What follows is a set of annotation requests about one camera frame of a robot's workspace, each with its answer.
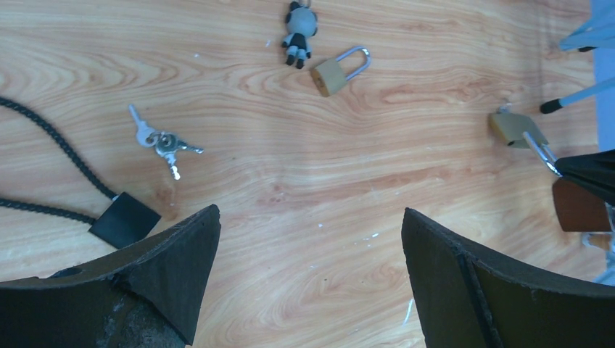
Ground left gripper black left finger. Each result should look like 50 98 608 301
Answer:
1 205 221 347

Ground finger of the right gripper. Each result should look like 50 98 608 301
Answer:
555 149 614 206

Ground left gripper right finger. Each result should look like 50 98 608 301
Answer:
401 208 614 347

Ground black cable lock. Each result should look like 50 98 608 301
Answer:
0 96 162 251

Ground large brass padlock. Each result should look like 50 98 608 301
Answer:
487 107 562 178

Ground cable lock keys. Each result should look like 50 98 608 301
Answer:
128 104 204 181

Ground small brass padlock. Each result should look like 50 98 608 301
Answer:
310 46 371 97

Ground small padlock keys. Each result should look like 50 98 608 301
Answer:
281 1 318 70

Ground brown wooden metronome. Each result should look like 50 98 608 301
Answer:
552 178 613 233

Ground grey stand tripod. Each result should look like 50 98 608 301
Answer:
540 78 614 115

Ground light blue music stand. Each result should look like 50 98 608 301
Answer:
559 1 614 52

